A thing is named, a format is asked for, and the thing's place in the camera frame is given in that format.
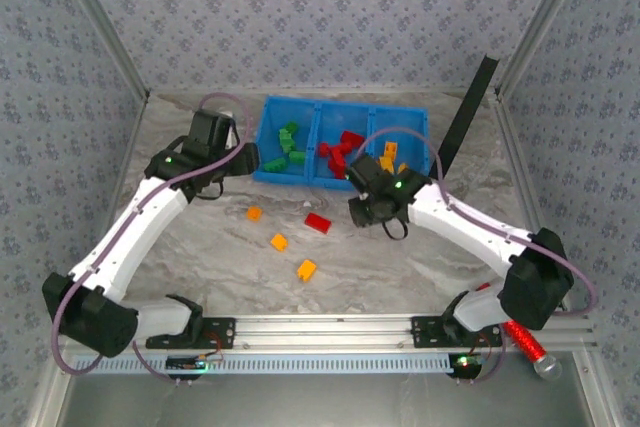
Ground long black bar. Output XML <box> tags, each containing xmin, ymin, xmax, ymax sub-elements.
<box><xmin>438</xmin><ymin>54</ymin><xmax>501</xmax><ymax>176</ymax></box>

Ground blue three-compartment plastic bin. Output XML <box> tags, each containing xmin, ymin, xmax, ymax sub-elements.
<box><xmin>252</xmin><ymin>94</ymin><xmax>431</xmax><ymax>192</ymax></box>

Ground grey metal panel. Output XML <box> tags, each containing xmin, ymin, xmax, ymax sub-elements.
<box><xmin>29</xmin><ymin>371</ymin><xmax>621</xmax><ymax>427</ymax></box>

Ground red glitter toy microphone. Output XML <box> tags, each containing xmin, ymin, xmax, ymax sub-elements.
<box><xmin>474</xmin><ymin>281</ymin><xmax>564</xmax><ymax>382</ymax></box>

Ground aluminium side rail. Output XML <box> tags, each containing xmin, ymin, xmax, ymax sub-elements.
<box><xmin>74</xmin><ymin>91</ymin><xmax>151</xmax><ymax>278</ymax></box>
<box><xmin>492</xmin><ymin>89</ymin><xmax>572</xmax><ymax>313</ymax></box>

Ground wide aluminium frame rail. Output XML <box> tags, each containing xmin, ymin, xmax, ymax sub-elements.
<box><xmin>52</xmin><ymin>311</ymin><xmax>600</xmax><ymax>354</ymax></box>

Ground pale blue slotted cable duct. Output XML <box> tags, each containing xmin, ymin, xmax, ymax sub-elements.
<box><xmin>73</xmin><ymin>352</ymin><xmax>455</xmax><ymax>375</ymax></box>

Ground small circuit board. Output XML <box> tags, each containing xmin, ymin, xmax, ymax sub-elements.
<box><xmin>166</xmin><ymin>354</ymin><xmax>225</xmax><ymax>374</ymax></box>
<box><xmin>448</xmin><ymin>352</ymin><xmax>489</xmax><ymax>379</ymax></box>

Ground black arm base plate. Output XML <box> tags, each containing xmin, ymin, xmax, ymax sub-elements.
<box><xmin>410</xmin><ymin>315</ymin><xmax>503</xmax><ymax>348</ymax></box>
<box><xmin>145</xmin><ymin>316</ymin><xmax>237</xmax><ymax>350</ymax></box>

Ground aluminium frame post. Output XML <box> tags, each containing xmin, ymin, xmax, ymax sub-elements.
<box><xmin>494</xmin><ymin>0</ymin><xmax>597</xmax><ymax>98</ymax></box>
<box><xmin>47</xmin><ymin>0</ymin><xmax>152</xmax><ymax>101</ymax></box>

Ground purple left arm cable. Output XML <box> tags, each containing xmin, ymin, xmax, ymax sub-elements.
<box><xmin>52</xmin><ymin>91</ymin><xmax>255</xmax><ymax>384</ymax></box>

